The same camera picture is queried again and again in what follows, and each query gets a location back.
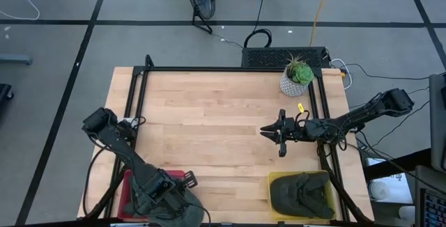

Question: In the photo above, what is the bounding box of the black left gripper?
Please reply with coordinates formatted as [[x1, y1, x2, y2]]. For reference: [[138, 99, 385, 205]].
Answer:
[[153, 170, 199, 208]]

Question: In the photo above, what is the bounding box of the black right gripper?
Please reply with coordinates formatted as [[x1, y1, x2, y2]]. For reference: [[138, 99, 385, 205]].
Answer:
[[260, 109, 308, 158]]

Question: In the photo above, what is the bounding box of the potted green plant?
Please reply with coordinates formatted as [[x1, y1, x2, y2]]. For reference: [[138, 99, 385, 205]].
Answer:
[[279, 67, 309, 98]]

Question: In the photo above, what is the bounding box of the red plastic tray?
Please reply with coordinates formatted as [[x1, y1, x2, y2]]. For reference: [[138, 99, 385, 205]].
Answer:
[[117, 169, 187, 221]]

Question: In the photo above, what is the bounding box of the green succulent plant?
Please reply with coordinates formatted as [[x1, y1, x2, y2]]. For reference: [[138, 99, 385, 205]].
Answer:
[[291, 63, 315, 86]]

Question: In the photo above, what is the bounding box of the spiky air plant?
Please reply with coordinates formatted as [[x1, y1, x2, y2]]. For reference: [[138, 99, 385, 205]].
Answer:
[[284, 54, 305, 73]]

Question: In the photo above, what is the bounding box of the yellow plastic tray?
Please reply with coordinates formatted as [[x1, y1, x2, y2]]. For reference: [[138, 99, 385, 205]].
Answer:
[[267, 170, 337, 221]]

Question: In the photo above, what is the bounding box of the black desk beam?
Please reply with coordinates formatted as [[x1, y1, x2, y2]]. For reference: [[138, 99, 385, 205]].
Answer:
[[364, 148, 431, 181]]

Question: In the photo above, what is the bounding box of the white plastic bag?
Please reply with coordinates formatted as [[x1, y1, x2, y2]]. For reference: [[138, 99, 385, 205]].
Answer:
[[367, 159, 414, 203]]

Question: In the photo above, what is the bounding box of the grey monitor back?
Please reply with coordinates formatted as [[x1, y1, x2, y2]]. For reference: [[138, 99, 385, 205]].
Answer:
[[429, 73, 446, 172]]

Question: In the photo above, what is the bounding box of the black chair base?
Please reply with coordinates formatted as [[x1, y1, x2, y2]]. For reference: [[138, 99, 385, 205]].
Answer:
[[0, 83, 14, 102]]

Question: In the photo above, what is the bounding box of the grey-blue table foot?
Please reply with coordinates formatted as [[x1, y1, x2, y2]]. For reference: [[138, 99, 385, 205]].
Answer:
[[0, 55, 34, 65]]

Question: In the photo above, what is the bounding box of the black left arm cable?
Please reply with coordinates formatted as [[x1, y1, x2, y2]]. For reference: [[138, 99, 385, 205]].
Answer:
[[82, 146, 107, 217]]

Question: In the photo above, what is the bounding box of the white looped cable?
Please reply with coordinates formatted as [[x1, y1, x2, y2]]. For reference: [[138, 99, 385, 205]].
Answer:
[[330, 58, 353, 91]]

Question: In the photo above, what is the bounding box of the black coiled cable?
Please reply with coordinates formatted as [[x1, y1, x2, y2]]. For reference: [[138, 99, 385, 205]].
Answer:
[[243, 0, 273, 49]]

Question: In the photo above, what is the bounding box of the yellow cable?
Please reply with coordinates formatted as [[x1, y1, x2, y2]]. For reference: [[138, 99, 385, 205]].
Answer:
[[309, 0, 335, 47]]

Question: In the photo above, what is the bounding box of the thin black floor cable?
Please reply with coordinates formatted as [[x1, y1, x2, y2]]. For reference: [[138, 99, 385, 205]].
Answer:
[[343, 62, 446, 81]]

